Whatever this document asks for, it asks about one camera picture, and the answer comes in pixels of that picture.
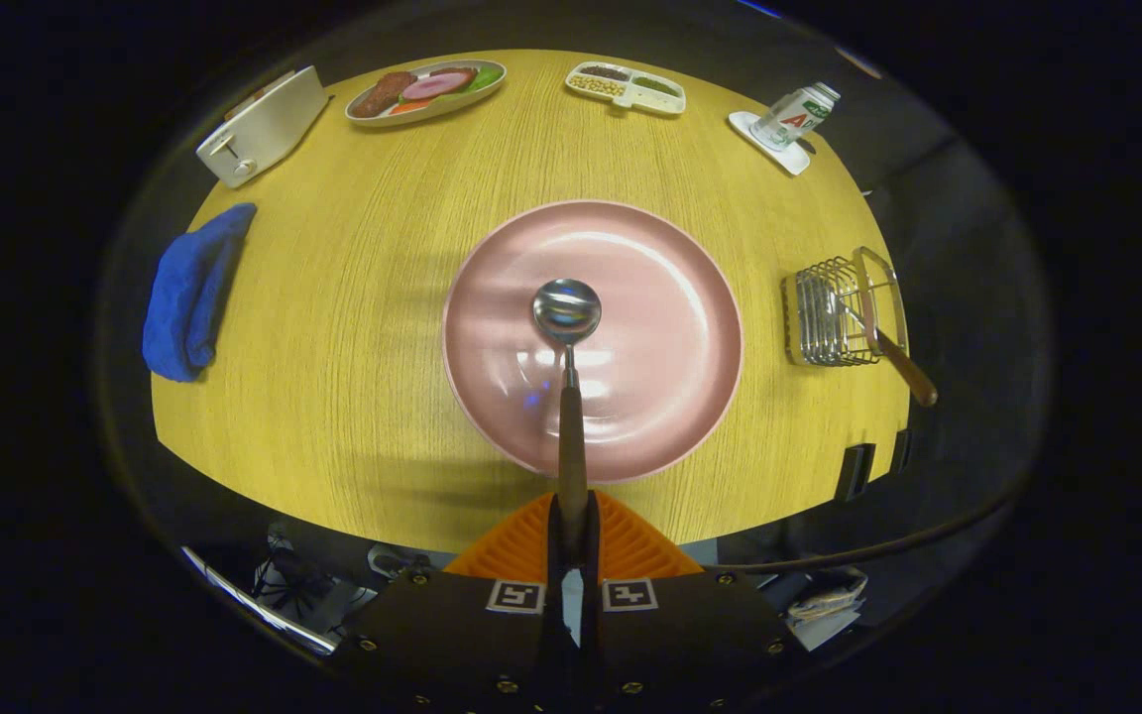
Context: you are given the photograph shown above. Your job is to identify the wooden-handled metal fork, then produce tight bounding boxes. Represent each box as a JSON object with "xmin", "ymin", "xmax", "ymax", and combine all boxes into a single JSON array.
[{"xmin": 834, "ymin": 293, "xmax": 939, "ymax": 408}]

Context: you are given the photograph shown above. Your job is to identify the wooden-handled metal spoon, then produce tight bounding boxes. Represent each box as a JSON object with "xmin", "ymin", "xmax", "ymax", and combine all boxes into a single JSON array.
[{"xmin": 532, "ymin": 279, "xmax": 603, "ymax": 566}]

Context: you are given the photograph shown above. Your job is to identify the blue cloth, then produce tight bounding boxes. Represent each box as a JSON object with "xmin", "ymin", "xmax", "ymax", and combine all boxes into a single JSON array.
[{"xmin": 142, "ymin": 203, "xmax": 258, "ymax": 383}]

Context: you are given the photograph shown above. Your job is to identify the white divided snack tray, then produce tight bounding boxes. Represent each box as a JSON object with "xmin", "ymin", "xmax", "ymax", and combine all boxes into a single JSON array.
[{"xmin": 565, "ymin": 61, "xmax": 687, "ymax": 117}]

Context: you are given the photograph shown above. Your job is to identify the black cable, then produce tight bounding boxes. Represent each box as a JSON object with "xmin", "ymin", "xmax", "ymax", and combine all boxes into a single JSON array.
[{"xmin": 720, "ymin": 481, "xmax": 1020, "ymax": 576}]

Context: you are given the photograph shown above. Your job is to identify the white paper sheets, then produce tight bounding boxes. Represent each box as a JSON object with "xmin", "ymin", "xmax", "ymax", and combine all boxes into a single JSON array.
[{"xmin": 787, "ymin": 567, "xmax": 869, "ymax": 651}]

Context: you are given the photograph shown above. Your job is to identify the oval plate of food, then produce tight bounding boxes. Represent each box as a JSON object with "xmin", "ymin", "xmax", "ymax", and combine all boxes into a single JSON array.
[{"xmin": 345, "ymin": 59, "xmax": 508, "ymax": 128}]

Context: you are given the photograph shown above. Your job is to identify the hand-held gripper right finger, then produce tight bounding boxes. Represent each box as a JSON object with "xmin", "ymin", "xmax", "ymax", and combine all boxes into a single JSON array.
[{"xmin": 571, "ymin": 491, "xmax": 820, "ymax": 714}]

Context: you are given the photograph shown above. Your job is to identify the white drink bottle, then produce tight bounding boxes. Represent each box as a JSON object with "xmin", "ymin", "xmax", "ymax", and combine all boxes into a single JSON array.
[{"xmin": 749, "ymin": 81, "xmax": 842, "ymax": 152}]

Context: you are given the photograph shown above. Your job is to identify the white square coaster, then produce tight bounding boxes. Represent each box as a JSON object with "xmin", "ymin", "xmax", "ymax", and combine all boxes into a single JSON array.
[{"xmin": 728, "ymin": 110, "xmax": 812, "ymax": 177}]

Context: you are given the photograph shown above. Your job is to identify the pink round plate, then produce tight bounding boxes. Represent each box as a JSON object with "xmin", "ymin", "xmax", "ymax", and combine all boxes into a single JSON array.
[{"xmin": 442, "ymin": 200, "xmax": 744, "ymax": 485}]

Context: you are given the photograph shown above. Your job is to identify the metal wire basket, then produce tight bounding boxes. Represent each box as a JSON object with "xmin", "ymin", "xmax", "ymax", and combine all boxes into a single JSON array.
[{"xmin": 781, "ymin": 247, "xmax": 909, "ymax": 368}]

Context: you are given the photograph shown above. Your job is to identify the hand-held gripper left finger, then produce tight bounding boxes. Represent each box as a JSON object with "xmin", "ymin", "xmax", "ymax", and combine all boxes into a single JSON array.
[{"xmin": 328, "ymin": 491, "xmax": 572, "ymax": 714}]

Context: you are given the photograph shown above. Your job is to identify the white toaster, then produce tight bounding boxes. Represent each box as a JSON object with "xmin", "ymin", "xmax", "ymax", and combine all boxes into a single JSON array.
[{"xmin": 196, "ymin": 65, "xmax": 330, "ymax": 189}]

